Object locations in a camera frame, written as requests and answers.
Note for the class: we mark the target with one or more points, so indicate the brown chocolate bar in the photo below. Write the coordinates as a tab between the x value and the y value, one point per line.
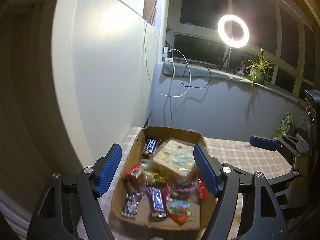
157	201
151	146

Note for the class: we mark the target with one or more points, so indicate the potted spider plant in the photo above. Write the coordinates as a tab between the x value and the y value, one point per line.
258	71

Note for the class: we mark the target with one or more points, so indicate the small silver dark snack packet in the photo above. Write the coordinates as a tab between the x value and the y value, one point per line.
130	206

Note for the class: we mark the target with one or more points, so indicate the white power strip with chargers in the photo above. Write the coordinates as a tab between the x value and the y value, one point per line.
167	53

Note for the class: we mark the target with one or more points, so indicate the black tripod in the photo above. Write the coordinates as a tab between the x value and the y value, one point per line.
228	57

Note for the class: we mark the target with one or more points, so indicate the grey windowsill cushion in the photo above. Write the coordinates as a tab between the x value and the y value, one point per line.
197	71

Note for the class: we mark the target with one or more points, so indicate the colourful egg-shaped snack packet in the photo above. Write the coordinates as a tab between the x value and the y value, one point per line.
180	208

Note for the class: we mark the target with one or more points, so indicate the cardboard box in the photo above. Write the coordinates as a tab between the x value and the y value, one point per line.
172	132

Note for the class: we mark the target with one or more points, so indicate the packaged sandwich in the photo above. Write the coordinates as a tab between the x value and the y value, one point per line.
175	157

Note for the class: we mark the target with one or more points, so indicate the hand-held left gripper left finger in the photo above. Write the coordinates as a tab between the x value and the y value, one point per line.
108	172

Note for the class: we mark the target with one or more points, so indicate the white wardrobe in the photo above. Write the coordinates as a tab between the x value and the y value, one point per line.
105	80

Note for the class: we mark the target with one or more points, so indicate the plaid blanket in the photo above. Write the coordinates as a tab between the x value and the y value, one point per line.
237	152

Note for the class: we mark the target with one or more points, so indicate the yellow snack packet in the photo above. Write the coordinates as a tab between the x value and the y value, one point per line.
160	178

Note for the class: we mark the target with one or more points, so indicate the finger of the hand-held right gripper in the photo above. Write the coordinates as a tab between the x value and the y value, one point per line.
287	183
263	142

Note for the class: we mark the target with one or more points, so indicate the window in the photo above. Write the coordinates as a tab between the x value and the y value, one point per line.
200	5

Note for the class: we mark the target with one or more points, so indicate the green printed bag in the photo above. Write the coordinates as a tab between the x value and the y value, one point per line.
283	125

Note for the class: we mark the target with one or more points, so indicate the small pink ornament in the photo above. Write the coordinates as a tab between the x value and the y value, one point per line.
242	66

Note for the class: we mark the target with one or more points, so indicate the round brown candy ball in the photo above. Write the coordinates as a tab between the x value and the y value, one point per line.
148	178

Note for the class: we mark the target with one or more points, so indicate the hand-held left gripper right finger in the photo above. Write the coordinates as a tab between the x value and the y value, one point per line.
206	170

